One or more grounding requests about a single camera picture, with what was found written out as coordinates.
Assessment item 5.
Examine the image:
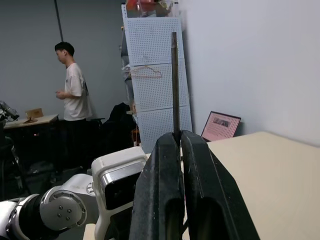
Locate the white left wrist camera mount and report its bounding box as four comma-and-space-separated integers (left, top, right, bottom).
90, 146, 151, 240

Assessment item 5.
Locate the person in white t-shirt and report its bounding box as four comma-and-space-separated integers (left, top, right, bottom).
53, 41, 94, 176

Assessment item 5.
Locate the clear box with red items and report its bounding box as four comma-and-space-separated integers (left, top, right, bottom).
124, 0, 180, 19

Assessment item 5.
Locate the beige background table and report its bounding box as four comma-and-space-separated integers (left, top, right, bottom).
3, 114, 60, 131

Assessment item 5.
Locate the long metal screwdriver bit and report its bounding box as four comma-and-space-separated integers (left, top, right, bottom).
170, 31, 182, 146

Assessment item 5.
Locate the brown cardboard stand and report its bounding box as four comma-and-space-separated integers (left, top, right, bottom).
22, 107, 44, 125

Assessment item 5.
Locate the white pegboard rack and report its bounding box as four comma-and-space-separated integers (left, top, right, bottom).
118, 3, 194, 154

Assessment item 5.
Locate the black vertical pole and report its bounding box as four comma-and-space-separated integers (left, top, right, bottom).
54, 0, 64, 43

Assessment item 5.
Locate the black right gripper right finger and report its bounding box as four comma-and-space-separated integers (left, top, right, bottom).
180, 129, 261, 240

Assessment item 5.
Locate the black jacket on chair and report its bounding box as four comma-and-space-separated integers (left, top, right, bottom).
101, 101, 139, 152

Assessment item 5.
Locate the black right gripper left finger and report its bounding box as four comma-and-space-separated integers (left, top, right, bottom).
128, 132, 186, 240

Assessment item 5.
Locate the open laptop with pink screen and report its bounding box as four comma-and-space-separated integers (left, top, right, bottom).
200, 110, 242, 143

